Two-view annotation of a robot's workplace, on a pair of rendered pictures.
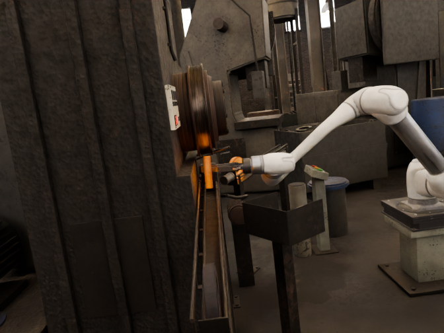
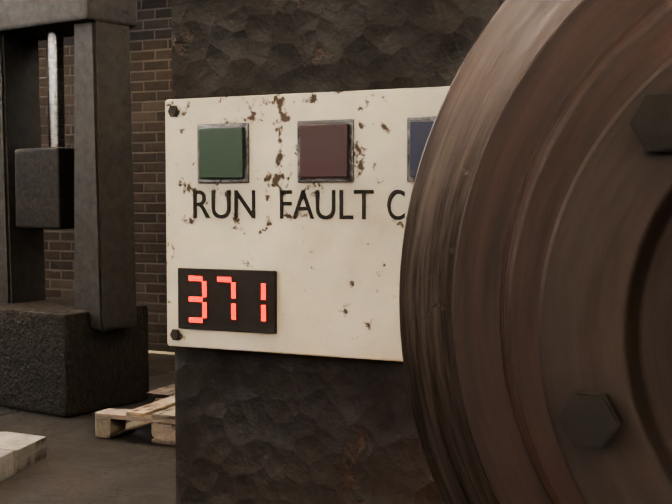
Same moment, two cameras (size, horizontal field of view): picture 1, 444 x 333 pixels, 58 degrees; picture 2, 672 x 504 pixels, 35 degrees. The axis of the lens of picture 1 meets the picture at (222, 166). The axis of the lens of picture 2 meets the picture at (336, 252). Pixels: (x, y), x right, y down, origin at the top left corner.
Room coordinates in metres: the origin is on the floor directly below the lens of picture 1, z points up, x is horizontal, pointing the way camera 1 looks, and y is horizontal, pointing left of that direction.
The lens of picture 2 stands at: (2.06, -0.48, 1.17)
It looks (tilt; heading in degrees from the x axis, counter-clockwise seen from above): 3 degrees down; 115
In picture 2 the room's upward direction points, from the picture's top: straight up
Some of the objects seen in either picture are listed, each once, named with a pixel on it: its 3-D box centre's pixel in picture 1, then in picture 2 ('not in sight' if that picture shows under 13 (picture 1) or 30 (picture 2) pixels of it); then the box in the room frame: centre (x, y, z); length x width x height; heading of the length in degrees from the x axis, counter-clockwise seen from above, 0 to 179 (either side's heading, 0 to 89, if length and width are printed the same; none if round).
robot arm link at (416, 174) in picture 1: (423, 177); not in sight; (2.18, -1.11, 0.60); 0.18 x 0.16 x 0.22; 17
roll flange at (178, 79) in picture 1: (185, 112); not in sight; (2.09, 0.15, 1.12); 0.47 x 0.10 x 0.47; 0
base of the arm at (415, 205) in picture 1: (421, 200); not in sight; (2.21, -1.11, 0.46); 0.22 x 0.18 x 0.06; 179
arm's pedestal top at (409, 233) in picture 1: (423, 222); not in sight; (2.19, -1.11, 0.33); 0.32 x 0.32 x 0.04; 2
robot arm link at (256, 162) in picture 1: (256, 164); not in sight; (1.89, -0.16, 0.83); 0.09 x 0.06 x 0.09; 1
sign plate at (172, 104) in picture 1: (173, 107); (331, 224); (1.75, 0.18, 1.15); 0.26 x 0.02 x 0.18; 0
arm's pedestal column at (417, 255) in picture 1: (425, 251); not in sight; (2.19, -1.11, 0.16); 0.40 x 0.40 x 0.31; 2
